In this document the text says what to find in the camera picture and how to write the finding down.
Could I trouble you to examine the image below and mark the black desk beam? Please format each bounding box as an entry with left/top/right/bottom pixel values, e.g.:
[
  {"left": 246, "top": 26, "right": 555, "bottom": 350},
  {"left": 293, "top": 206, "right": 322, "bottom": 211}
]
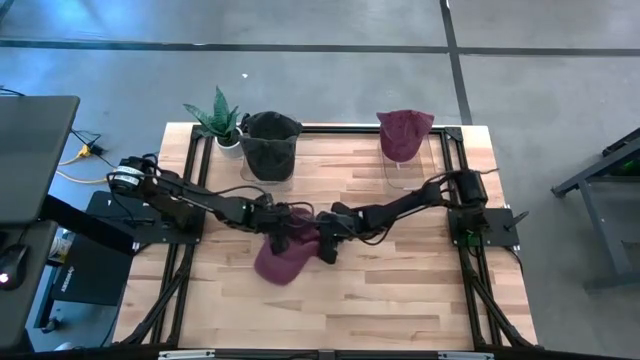
[{"left": 38, "top": 194, "right": 137, "bottom": 257}]

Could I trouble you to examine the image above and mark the green snake plant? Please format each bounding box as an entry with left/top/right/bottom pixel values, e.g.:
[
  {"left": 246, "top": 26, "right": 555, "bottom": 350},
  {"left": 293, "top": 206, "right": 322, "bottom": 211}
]
[{"left": 182, "top": 85, "right": 240, "bottom": 140}]

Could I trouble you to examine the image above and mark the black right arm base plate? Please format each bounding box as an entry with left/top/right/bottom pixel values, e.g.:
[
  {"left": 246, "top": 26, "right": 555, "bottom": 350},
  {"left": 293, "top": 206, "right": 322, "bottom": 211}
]
[{"left": 447, "top": 206, "right": 530, "bottom": 249}]

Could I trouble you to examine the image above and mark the white can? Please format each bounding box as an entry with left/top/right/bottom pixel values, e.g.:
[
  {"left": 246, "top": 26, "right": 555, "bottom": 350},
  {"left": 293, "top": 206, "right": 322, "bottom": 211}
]
[{"left": 48, "top": 231, "right": 75, "bottom": 262}]

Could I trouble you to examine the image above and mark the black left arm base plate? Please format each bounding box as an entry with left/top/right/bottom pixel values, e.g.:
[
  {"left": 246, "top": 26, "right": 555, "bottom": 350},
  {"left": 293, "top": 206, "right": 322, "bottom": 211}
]
[{"left": 85, "top": 190, "right": 207, "bottom": 246}]

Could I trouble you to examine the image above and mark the silver edge bracket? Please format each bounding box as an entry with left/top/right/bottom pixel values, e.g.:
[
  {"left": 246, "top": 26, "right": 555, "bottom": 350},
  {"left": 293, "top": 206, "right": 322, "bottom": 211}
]
[
  {"left": 158, "top": 349, "right": 217, "bottom": 360},
  {"left": 438, "top": 351, "right": 496, "bottom": 360}
]

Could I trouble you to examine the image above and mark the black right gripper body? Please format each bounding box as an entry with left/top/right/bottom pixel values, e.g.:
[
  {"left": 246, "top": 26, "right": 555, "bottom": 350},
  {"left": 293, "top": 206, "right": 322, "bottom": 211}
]
[{"left": 318, "top": 202, "right": 369, "bottom": 265}]

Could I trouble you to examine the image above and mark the grey metal stand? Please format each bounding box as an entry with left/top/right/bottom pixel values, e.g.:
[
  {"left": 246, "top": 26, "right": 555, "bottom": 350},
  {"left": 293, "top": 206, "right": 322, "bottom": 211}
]
[{"left": 551, "top": 127, "right": 640, "bottom": 291}]

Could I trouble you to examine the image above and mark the black floor cable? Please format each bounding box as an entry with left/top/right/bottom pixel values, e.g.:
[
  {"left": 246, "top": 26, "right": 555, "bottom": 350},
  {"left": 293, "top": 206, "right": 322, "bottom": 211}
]
[{"left": 69, "top": 128, "right": 121, "bottom": 171}]

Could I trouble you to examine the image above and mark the maroon baseball cap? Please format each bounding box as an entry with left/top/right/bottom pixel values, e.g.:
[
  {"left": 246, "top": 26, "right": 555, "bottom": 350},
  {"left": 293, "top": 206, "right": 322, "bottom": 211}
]
[
  {"left": 253, "top": 206, "right": 327, "bottom": 287},
  {"left": 375, "top": 109, "right": 436, "bottom": 164}
]

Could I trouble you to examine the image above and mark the dark grey desk surface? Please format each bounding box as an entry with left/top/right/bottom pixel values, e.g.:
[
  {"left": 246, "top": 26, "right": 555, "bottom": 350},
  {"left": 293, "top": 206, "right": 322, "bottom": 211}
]
[{"left": 0, "top": 219, "right": 59, "bottom": 351}]

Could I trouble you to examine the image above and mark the black aluminium table frame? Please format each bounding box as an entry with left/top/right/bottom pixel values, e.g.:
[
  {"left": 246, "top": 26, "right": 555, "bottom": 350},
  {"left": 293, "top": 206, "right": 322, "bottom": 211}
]
[{"left": 116, "top": 123, "right": 539, "bottom": 360}]

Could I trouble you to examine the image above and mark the black computer mouse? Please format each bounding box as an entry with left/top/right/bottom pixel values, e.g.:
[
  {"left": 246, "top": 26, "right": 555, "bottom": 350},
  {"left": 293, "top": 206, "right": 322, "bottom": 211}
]
[{"left": 0, "top": 243, "right": 30, "bottom": 292}]

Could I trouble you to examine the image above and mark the black computer tower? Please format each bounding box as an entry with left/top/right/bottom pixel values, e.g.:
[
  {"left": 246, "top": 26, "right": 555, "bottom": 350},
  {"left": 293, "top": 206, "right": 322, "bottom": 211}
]
[{"left": 48, "top": 242, "right": 135, "bottom": 307}]

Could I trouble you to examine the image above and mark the clear plastic bin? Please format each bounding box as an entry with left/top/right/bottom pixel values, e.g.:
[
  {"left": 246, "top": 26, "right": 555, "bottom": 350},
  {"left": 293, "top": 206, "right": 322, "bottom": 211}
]
[
  {"left": 240, "top": 117, "right": 300, "bottom": 188},
  {"left": 379, "top": 119, "right": 437, "bottom": 192}
]

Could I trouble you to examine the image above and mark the white plant pot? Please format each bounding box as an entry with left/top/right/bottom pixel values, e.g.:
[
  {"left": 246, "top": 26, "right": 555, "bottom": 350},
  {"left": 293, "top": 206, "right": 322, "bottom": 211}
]
[{"left": 214, "top": 127, "right": 246, "bottom": 161}]

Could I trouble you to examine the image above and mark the yellow floor cable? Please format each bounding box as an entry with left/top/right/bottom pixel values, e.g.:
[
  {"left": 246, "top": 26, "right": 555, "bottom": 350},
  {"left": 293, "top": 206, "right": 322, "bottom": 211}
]
[{"left": 55, "top": 149, "right": 112, "bottom": 185}]

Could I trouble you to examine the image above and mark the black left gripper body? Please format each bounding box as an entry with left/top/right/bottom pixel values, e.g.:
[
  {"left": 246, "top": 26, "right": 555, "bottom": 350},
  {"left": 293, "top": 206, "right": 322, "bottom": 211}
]
[{"left": 252, "top": 195, "right": 296, "bottom": 256}]

